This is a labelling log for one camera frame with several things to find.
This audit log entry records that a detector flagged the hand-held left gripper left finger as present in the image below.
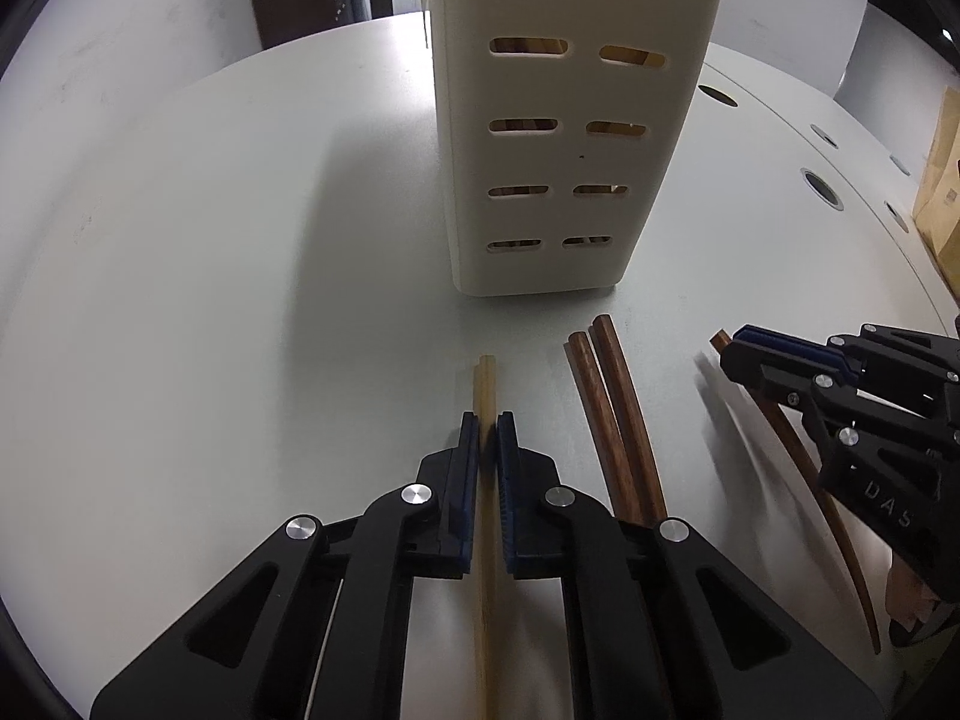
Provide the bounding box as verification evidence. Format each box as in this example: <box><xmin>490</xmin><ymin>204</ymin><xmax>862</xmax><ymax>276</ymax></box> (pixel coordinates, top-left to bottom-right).
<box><xmin>88</xmin><ymin>411</ymin><xmax>481</xmax><ymax>720</ymax></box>

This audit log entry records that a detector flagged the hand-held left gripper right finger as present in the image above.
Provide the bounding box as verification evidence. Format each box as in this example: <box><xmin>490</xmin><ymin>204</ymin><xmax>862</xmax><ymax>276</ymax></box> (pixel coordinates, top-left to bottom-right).
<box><xmin>493</xmin><ymin>411</ymin><xmax>887</xmax><ymax>720</ymax></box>

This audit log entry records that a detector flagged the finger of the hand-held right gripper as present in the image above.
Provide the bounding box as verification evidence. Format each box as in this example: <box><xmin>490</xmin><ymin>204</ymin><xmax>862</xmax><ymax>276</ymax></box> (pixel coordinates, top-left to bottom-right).
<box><xmin>718</xmin><ymin>343</ymin><xmax>960</xmax><ymax>467</ymax></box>
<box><xmin>733</xmin><ymin>323</ymin><xmax>960</xmax><ymax>430</ymax></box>

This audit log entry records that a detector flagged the dark brown wooden chopstick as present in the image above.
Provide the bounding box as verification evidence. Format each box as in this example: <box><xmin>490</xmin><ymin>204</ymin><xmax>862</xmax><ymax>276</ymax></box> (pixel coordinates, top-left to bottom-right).
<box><xmin>709</xmin><ymin>328</ymin><xmax>882</xmax><ymax>657</ymax></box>
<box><xmin>564</xmin><ymin>330</ymin><xmax>650</xmax><ymax>530</ymax></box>
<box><xmin>589</xmin><ymin>315</ymin><xmax>670</xmax><ymax>522</ymax></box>

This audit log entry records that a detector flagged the light bamboo chopstick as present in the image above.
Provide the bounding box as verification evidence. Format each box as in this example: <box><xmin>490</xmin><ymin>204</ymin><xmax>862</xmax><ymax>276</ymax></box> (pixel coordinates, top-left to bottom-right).
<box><xmin>471</xmin><ymin>355</ymin><xmax>502</xmax><ymax>720</ymax></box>

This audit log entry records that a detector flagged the cream slotted utensil holder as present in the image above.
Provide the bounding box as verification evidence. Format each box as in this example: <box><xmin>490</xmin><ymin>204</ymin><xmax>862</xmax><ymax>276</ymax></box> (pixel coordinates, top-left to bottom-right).
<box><xmin>416</xmin><ymin>0</ymin><xmax>732</xmax><ymax>299</ymax></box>

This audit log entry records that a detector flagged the person's right hand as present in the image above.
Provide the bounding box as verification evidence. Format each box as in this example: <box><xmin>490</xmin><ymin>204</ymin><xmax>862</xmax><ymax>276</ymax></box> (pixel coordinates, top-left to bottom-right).
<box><xmin>886</xmin><ymin>550</ymin><xmax>950</xmax><ymax>646</ymax></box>

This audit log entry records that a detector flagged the large round table grommet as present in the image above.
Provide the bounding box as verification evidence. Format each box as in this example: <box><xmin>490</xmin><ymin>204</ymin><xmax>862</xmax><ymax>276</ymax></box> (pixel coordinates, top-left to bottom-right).
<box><xmin>801</xmin><ymin>167</ymin><xmax>845</xmax><ymax>211</ymax></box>

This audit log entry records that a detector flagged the cardboard box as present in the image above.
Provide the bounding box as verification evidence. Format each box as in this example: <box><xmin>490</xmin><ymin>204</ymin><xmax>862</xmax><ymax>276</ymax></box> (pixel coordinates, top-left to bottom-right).
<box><xmin>911</xmin><ymin>86</ymin><xmax>960</xmax><ymax>260</ymax></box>

